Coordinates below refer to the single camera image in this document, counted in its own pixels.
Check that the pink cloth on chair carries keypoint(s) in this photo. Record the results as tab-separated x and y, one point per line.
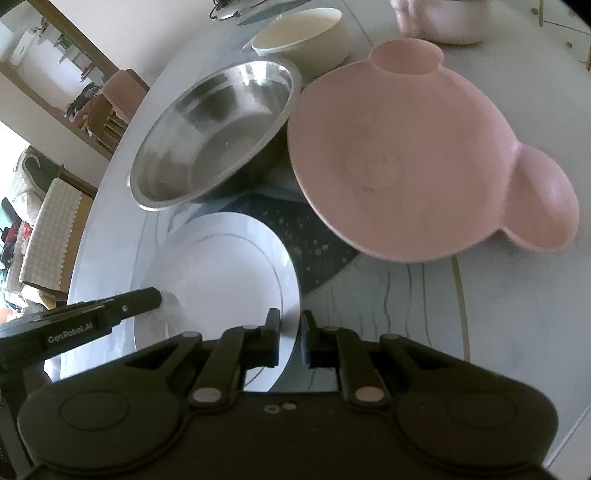
122	87

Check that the pink pot with steel interior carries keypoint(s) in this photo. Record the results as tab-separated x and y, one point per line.
443	18

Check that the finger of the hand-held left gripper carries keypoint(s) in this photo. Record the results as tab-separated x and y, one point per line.
138	304

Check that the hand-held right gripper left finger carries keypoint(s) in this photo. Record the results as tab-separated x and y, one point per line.
273	337

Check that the wooden open shelf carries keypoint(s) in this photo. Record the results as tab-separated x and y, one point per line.
41	50

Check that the white lace cloth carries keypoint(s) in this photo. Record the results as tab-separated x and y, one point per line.
51	230

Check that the stainless steel bowl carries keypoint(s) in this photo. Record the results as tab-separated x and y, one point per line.
217	134

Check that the white round plate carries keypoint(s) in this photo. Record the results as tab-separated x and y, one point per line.
221	277

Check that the wooden chair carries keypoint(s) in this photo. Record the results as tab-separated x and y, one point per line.
108	120

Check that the cream bowl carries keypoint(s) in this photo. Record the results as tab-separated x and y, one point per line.
318	41

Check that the white wooden sideboard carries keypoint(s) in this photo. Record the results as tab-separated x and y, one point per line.
572	32

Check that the low wooden cabinet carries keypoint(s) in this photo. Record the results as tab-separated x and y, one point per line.
32	281

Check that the pink bear-shaped plate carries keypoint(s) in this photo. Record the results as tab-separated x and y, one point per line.
397	157

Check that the steel pot lid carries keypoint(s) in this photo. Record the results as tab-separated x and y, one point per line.
231	8

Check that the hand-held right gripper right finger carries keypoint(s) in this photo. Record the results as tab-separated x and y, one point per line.
307	339

